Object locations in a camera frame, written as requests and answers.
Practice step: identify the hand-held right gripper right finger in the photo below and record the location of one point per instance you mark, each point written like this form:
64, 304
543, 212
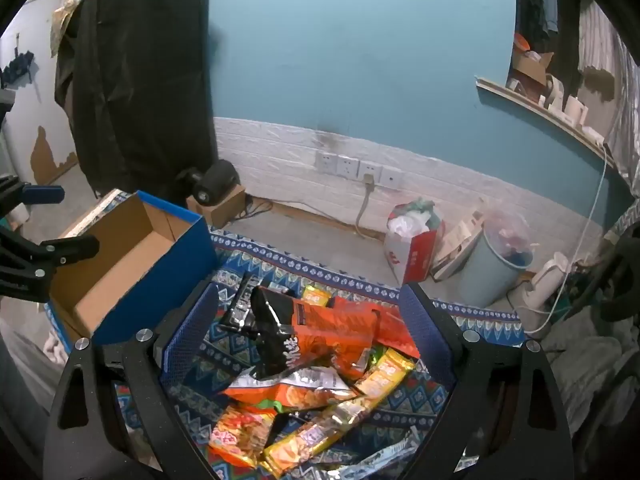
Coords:
425, 335

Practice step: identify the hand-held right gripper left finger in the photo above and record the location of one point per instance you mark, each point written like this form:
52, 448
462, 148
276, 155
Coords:
192, 332

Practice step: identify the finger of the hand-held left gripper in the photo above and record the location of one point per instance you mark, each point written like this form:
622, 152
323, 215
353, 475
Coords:
65, 252
45, 194

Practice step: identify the blue cardboard box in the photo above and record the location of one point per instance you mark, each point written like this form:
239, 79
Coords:
190, 260

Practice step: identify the orange translucent snack bag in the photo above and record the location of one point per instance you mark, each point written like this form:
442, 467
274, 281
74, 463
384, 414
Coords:
350, 322

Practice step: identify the red and white carton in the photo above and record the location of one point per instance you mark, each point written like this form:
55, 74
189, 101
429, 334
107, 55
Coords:
417, 257

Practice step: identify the light blue trash bin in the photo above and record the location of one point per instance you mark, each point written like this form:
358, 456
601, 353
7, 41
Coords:
492, 272

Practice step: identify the white paper bags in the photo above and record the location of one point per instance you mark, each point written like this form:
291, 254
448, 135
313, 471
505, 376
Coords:
462, 235

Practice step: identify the blue patterned blanket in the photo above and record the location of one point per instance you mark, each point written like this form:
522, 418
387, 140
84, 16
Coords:
325, 272

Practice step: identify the pile of snack packets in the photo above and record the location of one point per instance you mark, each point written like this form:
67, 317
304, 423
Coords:
295, 395

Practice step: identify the white electric kettle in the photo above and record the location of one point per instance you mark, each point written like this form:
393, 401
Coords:
542, 285

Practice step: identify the black cloth wardrobe cover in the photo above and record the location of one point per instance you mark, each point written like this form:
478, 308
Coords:
140, 85

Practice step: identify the grey white bedding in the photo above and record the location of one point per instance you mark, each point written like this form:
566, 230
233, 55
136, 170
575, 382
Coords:
590, 360

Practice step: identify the white container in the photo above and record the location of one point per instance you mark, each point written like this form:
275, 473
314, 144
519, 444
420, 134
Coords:
575, 110

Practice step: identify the white tape roll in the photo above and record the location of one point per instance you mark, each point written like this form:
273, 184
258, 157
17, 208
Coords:
552, 92

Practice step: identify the orange bowl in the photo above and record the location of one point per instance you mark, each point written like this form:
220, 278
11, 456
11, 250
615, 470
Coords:
522, 42

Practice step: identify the grey striped curtain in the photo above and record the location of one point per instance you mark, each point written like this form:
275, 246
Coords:
600, 35

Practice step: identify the dark wall hook rack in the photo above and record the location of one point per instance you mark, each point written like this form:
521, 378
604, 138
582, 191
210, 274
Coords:
20, 65

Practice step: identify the black camera on box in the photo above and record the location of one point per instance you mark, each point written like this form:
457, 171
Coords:
217, 180

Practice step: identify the white wall socket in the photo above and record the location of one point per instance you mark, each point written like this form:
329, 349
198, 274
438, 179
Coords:
391, 178
346, 166
325, 161
371, 169

